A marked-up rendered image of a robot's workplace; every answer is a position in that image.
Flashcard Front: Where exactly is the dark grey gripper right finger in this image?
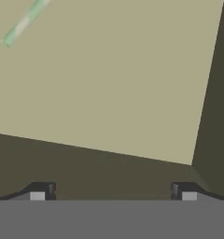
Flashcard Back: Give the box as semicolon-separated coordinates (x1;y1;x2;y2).
170;181;224;202

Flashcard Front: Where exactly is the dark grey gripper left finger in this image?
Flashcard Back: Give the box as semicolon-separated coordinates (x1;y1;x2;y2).
0;181;58;202

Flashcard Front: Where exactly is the olive open drawer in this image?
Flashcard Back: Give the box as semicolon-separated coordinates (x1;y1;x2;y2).
0;0;224;202

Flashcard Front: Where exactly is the green and white straw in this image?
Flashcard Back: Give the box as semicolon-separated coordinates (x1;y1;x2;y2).
0;0;52;49

